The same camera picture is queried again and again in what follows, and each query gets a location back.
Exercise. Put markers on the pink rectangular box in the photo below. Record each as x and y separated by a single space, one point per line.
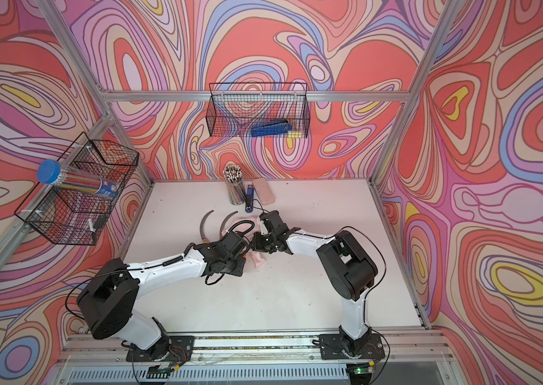
263 191

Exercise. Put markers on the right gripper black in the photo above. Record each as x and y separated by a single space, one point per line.
257 244

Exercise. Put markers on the pink terry rag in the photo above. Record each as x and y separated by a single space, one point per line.
255 257

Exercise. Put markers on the blue tool in basket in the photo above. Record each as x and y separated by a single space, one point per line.
271 128

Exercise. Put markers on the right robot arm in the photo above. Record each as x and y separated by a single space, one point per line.
349 268

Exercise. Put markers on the cup of coloured pencils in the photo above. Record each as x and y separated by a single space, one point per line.
233 176

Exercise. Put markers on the black wire basket left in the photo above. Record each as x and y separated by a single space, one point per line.
70 217

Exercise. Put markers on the aluminium front rail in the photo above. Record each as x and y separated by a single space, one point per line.
401 344

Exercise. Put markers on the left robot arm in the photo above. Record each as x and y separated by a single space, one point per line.
108 300

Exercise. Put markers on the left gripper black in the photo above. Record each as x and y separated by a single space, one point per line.
242 264

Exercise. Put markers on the yellow item in basket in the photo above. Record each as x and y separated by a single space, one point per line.
294 135

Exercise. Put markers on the wooden handle sickle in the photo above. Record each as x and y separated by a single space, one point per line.
202 226
225 222

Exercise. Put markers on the blue cap pencil tube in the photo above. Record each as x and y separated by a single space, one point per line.
53 173

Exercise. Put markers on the black wire basket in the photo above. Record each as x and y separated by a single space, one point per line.
235 107
70 217

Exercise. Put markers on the blue stapler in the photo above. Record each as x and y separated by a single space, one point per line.
249 199

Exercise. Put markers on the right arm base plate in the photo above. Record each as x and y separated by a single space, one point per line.
340 346

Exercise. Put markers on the black wire basket back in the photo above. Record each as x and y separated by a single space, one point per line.
235 107

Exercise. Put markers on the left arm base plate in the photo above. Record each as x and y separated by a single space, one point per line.
173 349

